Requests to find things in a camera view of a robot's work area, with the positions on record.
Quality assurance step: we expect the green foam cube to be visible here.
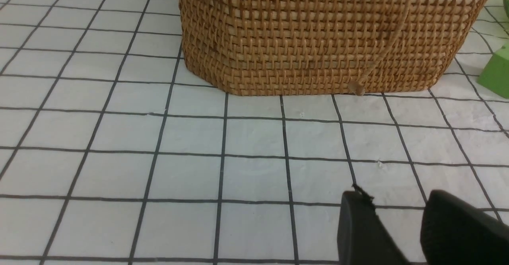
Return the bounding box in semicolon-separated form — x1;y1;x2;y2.
477;43;509;99

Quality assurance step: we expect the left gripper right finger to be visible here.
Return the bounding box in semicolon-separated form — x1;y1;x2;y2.
420;189;509;265

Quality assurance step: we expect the white grid tablecloth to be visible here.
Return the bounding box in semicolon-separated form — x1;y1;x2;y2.
1;0;508;265

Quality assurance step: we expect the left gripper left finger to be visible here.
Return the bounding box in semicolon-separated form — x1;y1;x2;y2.
337;185;410;265

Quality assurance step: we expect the woven rattan basket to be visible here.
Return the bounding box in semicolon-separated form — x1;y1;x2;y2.
179;0;487;96

